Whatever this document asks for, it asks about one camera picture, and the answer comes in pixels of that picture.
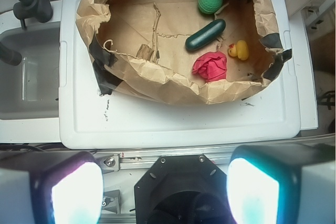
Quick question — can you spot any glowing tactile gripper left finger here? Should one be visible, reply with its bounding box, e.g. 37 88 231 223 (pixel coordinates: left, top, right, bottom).
1 151 103 223

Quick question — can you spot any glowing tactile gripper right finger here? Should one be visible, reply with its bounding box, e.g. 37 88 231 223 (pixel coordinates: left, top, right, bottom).
226 144 335 223

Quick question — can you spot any small wood chip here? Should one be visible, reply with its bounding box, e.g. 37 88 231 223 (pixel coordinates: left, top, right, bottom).
136 44 153 61

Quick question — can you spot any white plastic bin lid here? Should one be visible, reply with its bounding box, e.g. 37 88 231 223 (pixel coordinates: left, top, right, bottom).
59 0 301 149

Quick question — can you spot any crumpled pink paper ball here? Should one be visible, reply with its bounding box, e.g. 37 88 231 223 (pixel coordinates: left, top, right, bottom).
192 51 227 82

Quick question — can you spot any yellow rubber duck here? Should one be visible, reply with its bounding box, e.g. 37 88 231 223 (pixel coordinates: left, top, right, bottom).
228 40 249 61

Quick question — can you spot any dark green cucumber toy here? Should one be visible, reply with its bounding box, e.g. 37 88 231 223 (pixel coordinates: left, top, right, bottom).
185 19 226 51

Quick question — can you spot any brown paper bag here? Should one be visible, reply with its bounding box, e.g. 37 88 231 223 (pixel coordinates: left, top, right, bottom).
76 0 292 105

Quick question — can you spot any green golf ball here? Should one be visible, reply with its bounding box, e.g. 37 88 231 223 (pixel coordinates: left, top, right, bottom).
198 0 223 14

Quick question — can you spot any black octagonal mount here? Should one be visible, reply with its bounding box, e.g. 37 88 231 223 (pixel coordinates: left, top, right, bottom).
134 154 235 223

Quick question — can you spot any aluminium extrusion rail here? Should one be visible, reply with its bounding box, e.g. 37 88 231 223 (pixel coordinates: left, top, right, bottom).
94 134 335 173

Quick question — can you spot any black curved hose pipe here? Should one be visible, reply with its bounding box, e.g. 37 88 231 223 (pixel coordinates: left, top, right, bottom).
1 0 53 66

